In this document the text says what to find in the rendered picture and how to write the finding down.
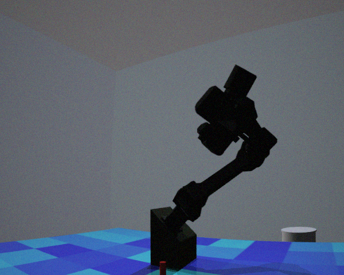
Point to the dark red peg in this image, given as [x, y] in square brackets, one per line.
[162, 268]

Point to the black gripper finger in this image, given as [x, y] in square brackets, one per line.
[223, 112]
[262, 145]

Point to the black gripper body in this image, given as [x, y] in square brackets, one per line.
[244, 119]

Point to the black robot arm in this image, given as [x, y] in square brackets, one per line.
[191, 198]

